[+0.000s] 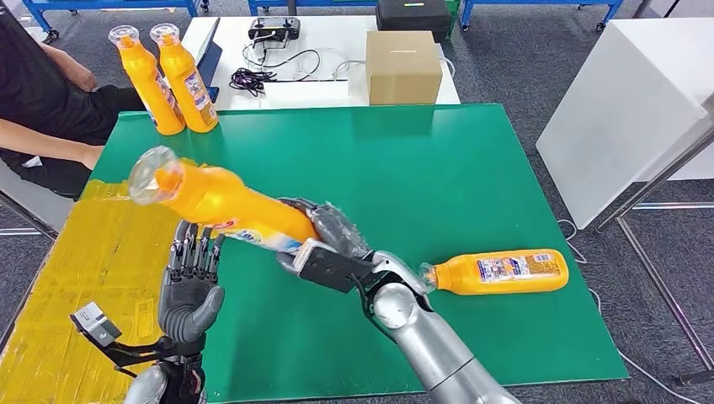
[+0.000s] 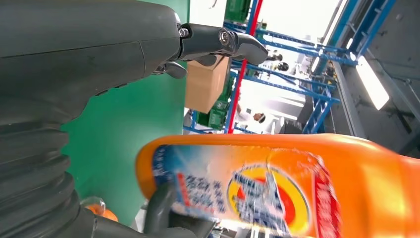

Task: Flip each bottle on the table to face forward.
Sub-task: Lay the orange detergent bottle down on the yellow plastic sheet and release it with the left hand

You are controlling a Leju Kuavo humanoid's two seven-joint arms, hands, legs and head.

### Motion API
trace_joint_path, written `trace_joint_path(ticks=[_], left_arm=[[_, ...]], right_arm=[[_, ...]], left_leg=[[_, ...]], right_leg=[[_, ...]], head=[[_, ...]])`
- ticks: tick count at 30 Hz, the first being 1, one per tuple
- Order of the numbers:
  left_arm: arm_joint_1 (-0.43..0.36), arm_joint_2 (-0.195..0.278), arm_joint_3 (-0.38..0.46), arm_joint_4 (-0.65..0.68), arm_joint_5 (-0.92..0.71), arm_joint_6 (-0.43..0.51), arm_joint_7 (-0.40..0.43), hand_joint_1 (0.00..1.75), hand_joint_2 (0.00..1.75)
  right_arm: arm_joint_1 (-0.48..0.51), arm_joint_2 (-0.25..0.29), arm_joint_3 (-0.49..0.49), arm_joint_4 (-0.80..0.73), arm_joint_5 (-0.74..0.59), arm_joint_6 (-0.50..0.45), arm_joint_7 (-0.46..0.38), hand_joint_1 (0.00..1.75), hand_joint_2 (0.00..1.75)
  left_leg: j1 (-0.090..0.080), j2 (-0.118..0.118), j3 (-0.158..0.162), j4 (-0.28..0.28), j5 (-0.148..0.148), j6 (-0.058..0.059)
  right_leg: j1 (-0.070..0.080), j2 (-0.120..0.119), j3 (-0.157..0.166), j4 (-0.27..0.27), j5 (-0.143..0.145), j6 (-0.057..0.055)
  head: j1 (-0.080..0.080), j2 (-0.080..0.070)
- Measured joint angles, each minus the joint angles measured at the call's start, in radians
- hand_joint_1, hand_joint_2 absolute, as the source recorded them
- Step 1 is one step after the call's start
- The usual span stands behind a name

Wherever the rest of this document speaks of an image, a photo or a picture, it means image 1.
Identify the tablet in blue-grey case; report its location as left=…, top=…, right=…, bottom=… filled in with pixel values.
left=196, top=17, right=223, bottom=88

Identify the black cable bundle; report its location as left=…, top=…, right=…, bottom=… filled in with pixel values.
left=229, top=67, right=279, bottom=98

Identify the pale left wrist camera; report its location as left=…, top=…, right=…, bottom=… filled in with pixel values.
left=69, top=301, right=123, bottom=348

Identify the grey chair seat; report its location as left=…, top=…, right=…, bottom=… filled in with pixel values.
left=0, top=160, right=73, bottom=236

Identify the white table cable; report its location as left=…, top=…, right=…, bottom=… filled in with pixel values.
left=290, top=47, right=370, bottom=82

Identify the black remote controller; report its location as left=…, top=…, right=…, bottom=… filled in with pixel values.
left=248, top=16, right=301, bottom=44

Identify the steel tube frame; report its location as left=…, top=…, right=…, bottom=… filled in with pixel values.
left=594, top=93, right=714, bottom=387

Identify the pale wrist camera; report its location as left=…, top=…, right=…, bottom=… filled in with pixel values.
left=69, top=301, right=123, bottom=348
left=292, top=238, right=376, bottom=295

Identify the green table mat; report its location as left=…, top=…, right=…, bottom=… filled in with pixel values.
left=88, top=103, right=630, bottom=404

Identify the green plastic crate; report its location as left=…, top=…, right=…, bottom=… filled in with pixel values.
left=444, top=0, right=463, bottom=41

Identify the white cabinet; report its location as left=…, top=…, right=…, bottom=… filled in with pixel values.
left=535, top=18, right=714, bottom=231

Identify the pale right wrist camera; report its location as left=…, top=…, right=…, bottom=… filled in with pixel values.
left=292, top=238, right=376, bottom=295

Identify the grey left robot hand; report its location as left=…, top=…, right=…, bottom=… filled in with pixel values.
left=157, top=220, right=226, bottom=343

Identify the orange bottle with clear cap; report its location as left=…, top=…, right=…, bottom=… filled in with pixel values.
left=127, top=145, right=320, bottom=255
left=108, top=24, right=187, bottom=136
left=418, top=248, right=571, bottom=296
left=149, top=23, right=220, bottom=135

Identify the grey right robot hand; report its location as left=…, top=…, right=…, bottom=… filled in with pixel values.
left=275, top=196, right=374, bottom=275

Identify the person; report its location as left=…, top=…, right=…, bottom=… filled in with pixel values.
left=0, top=5, right=147, bottom=200

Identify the blue metal rack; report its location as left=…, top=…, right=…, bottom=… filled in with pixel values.
left=461, top=0, right=625, bottom=34
left=22, top=0, right=212, bottom=42
left=248, top=0, right=381, bottom=17

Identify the white floor cable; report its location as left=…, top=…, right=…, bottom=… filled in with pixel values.
left=555, top=219, right=701, bottom=404

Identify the white table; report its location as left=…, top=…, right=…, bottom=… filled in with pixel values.
left=181, top=14, right=462, bottom=113

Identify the yellow taped cardboard sheet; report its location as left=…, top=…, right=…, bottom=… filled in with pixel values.
left=0, top=158, right=224, bottom=404

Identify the black hard case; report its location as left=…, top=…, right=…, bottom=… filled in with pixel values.
left=375, top=0, right=452, bottom=44

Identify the brown cardboard box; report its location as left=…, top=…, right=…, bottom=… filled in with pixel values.
left=365, top=29, right=444, bottom=106

